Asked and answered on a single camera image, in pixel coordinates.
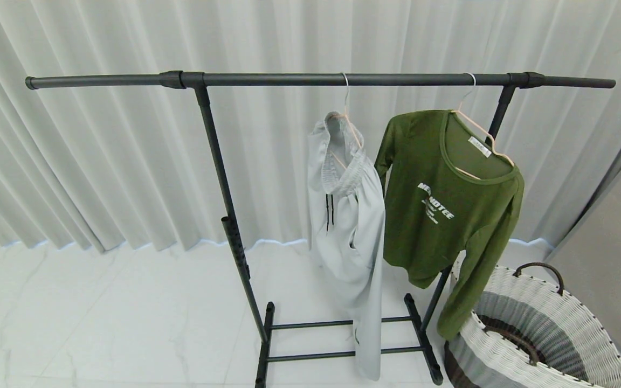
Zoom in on black clothes rack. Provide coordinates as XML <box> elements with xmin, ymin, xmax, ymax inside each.
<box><xmin>25</xmin><ymin>70</ymin><xmax>617</xmax><ymax>388</ymax></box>

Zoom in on white laundry basket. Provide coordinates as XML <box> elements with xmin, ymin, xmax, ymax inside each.
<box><xmin>444</xmin><ymin>262</ymin><xmax>621</xmax><ymax>388</ymax></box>

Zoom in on pink clothes hanger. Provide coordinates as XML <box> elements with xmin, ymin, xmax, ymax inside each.
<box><xmin>450</xmin><ymin>73</ymin><xmax>516</xmax><ymax>181</ymax></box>
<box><xmin>324</xmin><ymin>73</ymin><xmax>365</xmax><ymax>170</ymax></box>

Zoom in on white curtain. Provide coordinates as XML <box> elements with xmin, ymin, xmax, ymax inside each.
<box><xmin>0</xmin><ymin>0</ymin><xmax>621</xmax><ymax>254</ymax></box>

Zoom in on pale grey shorts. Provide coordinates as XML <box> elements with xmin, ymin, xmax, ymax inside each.
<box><xmin>307</xmin><ymin>112</ymin><xmax>387</xmax><ymax>382</ymax></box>

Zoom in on green garment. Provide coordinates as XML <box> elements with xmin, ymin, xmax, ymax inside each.
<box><xmin>374</xmin><ymin>109</ymin><xmax>525</xmax><ymax>341</ymax></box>

